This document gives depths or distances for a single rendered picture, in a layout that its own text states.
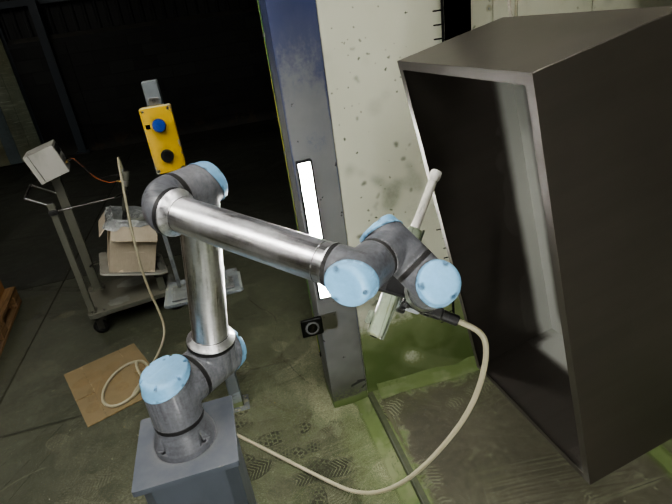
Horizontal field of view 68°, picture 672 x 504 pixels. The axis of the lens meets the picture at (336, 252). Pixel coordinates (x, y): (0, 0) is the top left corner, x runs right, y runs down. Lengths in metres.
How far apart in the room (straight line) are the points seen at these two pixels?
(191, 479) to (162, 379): 0.30
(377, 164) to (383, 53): 0.43
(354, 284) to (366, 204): 1.28
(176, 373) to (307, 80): 1.14
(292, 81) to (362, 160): 0.42
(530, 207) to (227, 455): 1.29
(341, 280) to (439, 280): 0.21
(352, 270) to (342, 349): 1.58
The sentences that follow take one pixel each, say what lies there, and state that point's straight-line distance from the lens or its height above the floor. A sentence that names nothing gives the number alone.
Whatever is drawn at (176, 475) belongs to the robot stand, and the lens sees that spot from 1.65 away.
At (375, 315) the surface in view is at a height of 1.06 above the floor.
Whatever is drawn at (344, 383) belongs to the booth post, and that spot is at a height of 0.14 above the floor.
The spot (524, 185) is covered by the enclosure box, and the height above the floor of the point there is 1.17.
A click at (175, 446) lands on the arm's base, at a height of 0.70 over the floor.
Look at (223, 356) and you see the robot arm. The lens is 1.61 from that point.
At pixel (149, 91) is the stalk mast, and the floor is 1.60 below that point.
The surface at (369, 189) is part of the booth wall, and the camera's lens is 2.14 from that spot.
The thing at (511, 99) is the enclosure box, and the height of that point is 1.46.
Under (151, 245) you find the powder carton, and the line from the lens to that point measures 3.67.
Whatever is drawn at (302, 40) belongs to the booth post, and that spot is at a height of 1.71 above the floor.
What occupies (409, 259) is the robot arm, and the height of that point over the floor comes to 1.32.
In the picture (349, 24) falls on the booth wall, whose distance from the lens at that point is 2.03.
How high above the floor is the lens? 1.77
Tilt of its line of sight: 25 degrees down
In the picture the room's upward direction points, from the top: 8 degrees counter-clockwise
